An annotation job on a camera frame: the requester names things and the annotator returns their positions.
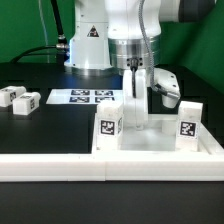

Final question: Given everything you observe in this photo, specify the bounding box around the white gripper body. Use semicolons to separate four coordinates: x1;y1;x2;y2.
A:
123;69;148;126

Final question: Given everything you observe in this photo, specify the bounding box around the white square tabletop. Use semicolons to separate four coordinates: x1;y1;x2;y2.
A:
92;115;224;156

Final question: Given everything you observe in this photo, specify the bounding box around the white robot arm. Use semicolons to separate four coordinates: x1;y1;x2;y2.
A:
65;0;217;128

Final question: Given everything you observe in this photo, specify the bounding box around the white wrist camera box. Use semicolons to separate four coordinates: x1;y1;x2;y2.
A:
154;68;181;109

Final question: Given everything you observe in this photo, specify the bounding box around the white L-shaped fence wall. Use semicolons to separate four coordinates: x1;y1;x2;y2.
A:
0;152;224;182

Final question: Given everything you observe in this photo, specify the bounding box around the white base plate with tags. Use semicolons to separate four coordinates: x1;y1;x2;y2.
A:
47;89;122;105

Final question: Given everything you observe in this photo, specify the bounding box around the black cable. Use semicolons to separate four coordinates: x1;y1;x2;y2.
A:
9;0;71;64

